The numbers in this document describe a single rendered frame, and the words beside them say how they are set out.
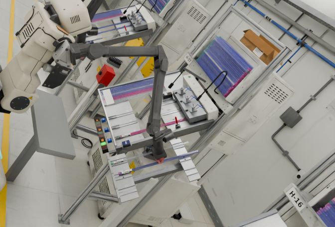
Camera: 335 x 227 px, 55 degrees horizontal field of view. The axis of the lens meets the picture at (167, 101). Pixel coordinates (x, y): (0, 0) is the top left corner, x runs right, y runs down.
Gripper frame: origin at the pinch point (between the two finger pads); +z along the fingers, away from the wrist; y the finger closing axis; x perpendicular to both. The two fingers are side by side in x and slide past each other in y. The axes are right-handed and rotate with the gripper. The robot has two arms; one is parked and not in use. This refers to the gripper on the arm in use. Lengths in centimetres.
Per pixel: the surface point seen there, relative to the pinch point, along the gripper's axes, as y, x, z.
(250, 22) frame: 66, -97, -42
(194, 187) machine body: 29, -33, 77
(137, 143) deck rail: 26.5, 7.8, 6.0
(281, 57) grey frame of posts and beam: 20, -93, -37
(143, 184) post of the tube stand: -2.3, 12.5, 12.6
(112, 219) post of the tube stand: -2, 36, 36
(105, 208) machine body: 31, 40, 69
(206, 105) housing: 35, -47, -2
